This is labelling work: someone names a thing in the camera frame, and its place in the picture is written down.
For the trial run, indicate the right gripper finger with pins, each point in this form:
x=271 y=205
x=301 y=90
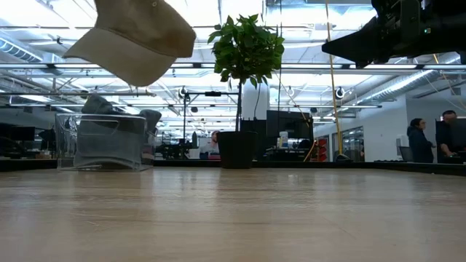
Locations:
x=360 y=43

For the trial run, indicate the beige baseball cap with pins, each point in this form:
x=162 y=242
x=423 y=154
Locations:
x=138 y=43

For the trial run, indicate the black desk monitor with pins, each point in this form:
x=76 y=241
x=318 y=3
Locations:
x=461 y=132
x=287 y=125
x=22 y=134

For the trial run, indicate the red storage rack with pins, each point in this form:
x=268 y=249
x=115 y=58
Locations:
x=322 y=149

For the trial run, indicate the green leafy plant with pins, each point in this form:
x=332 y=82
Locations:
x=247 y=51

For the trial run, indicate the person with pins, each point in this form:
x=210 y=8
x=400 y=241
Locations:
x=418 y=145
x=215 y=138
x=446 y=138

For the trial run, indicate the grey office chair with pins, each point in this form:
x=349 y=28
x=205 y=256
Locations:
x=406 y=154

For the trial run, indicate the white bottle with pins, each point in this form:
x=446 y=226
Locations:
x=283 y=140

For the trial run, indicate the black plant pot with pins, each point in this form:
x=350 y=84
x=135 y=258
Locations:
x=236 y=149

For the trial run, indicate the clear plastic bin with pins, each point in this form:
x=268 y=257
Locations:
x=65 y=145

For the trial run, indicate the silver ventilation duct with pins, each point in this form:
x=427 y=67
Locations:
x=400 y=85

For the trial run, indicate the black metal table frame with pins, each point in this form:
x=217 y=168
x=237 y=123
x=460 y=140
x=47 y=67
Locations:
x=327 y=165

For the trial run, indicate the distant black metal frame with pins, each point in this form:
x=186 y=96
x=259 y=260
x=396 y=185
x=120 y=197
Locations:
x=213 y=93

